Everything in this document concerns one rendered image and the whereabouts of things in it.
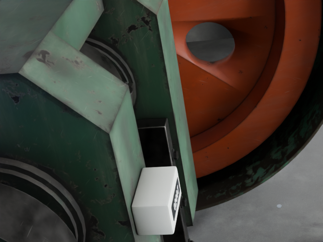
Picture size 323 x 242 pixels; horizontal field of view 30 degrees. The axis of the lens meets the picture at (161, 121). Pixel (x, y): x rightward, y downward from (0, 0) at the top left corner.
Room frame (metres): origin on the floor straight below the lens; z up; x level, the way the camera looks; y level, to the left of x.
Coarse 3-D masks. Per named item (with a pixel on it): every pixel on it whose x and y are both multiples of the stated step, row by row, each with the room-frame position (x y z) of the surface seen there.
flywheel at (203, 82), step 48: (192, 0) 1.02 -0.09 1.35; (240, 0) 1.00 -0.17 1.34; (288, 0) 0.95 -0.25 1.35; (240, 48) 1.01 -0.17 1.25; (288, 48) 0.95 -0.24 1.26; (192, 96) 1.03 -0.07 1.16; (240, 96) 1.01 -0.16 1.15; (288, 96) 0.95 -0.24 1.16; (192, 144) 1.02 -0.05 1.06; (240, 144) 0.98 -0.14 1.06
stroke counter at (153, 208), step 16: (144, 176) 0.54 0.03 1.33; (160, 176) 0.53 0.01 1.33; (176, 176) 0.54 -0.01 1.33; (144, 192) 0.51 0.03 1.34; (160, 192) 0.51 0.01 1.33; (144, 208) 0.49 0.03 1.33; (160, 208) 0.48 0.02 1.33; (176, 208) 0.51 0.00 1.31; (144, 224) 0.49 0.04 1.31; (160, 224) 0.49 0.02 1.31
